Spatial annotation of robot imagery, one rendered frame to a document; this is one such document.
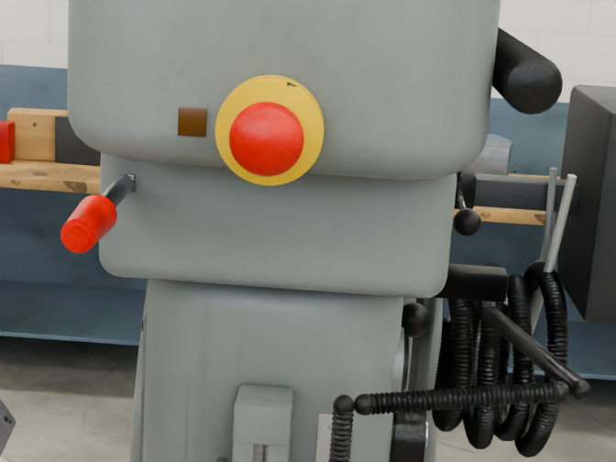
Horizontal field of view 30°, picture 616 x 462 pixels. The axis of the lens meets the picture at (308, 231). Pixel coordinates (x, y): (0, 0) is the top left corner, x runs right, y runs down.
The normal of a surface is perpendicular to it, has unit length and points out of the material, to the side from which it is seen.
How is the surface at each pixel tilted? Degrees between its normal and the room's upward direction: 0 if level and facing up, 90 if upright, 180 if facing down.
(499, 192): 90
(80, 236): 90
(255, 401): 0
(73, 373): 0
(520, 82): 90
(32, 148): 90
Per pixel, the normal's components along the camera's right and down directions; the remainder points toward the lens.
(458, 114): 0.61, 0.24
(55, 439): 0.07, -0.96
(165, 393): -0.66, 0.15
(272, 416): -0.04, 0.25
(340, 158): -0.06, 0.67
